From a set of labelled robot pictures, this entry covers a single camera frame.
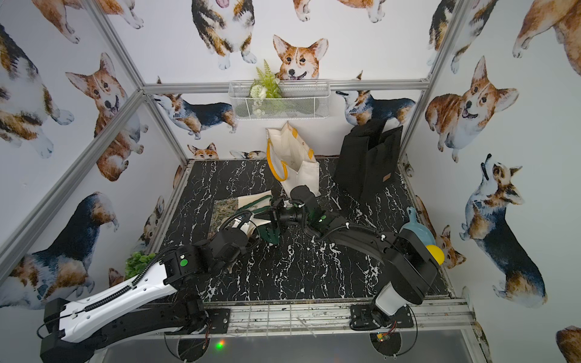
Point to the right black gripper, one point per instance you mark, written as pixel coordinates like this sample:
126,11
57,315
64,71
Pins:
275,215

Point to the cream tote bag green handles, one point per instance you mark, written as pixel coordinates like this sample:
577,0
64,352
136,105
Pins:
253,205

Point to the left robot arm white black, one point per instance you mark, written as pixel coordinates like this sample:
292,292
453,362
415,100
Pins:
153,300

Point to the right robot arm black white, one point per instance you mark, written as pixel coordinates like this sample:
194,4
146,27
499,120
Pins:
410,257

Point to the black canvas tote bag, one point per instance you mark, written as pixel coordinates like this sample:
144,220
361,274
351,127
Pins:
368,159

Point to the potted green plant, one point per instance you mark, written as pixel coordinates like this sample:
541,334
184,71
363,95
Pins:
136,263

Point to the artificial fern and white flower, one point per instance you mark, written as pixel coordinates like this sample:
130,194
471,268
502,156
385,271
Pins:
265,93

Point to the light blue dustpan scoop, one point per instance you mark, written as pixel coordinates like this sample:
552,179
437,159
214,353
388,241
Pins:
422,232

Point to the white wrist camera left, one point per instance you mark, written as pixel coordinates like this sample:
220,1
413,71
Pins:
248,228

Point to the cream tote bag yellow handles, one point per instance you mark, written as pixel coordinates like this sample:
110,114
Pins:
292,162

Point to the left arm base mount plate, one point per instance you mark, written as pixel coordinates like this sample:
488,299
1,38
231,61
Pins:
212,321

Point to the white wire wall basket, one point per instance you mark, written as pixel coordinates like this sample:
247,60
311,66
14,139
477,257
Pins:
284,100

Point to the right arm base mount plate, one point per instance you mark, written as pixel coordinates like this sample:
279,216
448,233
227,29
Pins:
370,318

